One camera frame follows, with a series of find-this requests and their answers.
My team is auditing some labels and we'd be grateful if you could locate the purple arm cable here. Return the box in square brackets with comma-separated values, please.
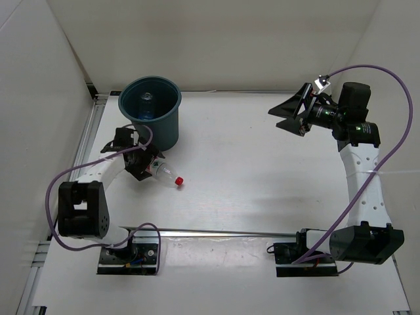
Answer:
[290, 64, 414, 275]
[44, 123, 161, 275]

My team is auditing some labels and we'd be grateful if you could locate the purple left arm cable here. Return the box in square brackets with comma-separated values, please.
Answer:
[44, 123, 161, 275]

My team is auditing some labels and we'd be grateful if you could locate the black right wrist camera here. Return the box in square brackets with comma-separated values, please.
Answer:
[314, 75, 331, 93]

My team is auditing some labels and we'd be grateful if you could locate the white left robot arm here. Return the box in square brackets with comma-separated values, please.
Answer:
[58, 143, 163, 263]

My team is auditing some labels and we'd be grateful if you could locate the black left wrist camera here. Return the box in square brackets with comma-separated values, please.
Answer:
[100, 127, 138, 154]

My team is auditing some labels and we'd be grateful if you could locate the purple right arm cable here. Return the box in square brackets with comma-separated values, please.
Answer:
[290, 64, 414, 275]

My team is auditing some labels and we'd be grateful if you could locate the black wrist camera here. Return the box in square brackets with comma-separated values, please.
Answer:
[314, 75, 331, 93]
[100, 127, 138, 154]

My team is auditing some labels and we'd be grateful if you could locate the dark teal plastic bin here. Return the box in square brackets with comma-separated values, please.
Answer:
[118, 76, 182, 151]

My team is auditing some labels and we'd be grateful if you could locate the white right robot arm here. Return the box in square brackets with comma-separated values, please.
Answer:
[268, 82, 404, 264]

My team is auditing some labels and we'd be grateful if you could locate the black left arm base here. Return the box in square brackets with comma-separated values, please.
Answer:
[96, 230, 161, 276]

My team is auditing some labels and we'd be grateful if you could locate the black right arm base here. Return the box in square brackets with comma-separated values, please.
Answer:
[267, 241, 339, 278]

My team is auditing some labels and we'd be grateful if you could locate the aluminium table front rail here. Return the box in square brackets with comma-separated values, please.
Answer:
[117, 224, 375, 239]

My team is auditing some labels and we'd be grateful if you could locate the blue label clear bottle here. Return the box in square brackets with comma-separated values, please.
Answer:
[138, 92, 155, 120]

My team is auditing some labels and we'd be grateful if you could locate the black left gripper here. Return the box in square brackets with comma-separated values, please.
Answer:
[126, 136, 163, 180]

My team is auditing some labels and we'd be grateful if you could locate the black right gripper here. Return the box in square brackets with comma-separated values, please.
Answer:
[268, 83, 345, 137]

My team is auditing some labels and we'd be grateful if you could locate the red label clear bottle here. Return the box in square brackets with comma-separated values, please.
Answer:
[147, 158, 184, 188]

